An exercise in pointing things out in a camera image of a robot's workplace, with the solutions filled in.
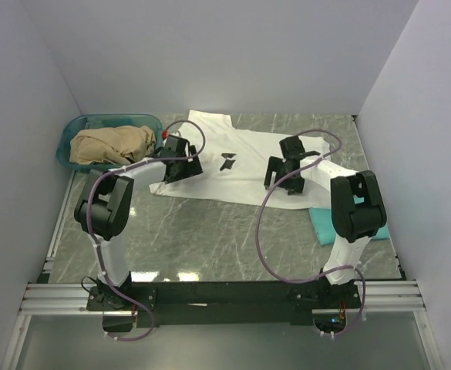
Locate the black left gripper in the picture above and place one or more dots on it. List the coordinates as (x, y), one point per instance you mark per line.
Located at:
(192, 168)

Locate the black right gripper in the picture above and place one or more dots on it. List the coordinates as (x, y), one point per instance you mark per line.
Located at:
(274, 166)

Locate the white printed t-shirt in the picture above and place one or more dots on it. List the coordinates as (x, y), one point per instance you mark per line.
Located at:
(234, 162)

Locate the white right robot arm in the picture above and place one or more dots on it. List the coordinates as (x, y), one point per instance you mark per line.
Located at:
(358, 211)

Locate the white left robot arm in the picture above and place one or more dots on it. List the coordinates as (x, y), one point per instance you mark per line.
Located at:
(103, 209)

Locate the beige t-shirt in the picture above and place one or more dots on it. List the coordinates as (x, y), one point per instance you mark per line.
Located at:
(121, 145)

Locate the folded teal t-shirt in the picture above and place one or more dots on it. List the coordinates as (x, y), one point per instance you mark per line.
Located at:
(322, 223)

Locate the teal plastic basket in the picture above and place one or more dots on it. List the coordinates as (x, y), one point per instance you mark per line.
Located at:
(96, 121)

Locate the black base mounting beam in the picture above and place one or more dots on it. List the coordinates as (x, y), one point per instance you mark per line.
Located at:
(217, 303)

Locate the aluminium rail frame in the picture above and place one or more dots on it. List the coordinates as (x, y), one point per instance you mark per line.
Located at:
(173, 239)

